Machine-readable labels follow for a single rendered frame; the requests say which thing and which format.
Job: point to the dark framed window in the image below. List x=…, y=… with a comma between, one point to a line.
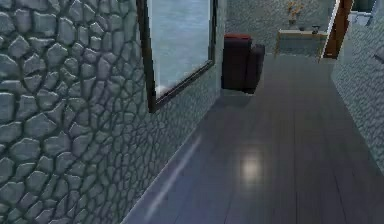
x=181, y=46

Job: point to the dark armchair with red top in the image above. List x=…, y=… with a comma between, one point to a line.
x=238, y=63

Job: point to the light wooden console table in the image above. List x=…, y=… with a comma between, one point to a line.
x=300, y=33

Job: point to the small dark bowl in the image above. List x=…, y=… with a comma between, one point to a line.
x=301, y=28

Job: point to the orange plant in vase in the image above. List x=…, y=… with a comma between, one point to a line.
x=294, y=13

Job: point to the small dark cup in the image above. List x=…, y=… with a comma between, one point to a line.
x=315, y=29

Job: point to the brown wooden room door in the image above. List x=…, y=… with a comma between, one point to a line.
x=338, y=30

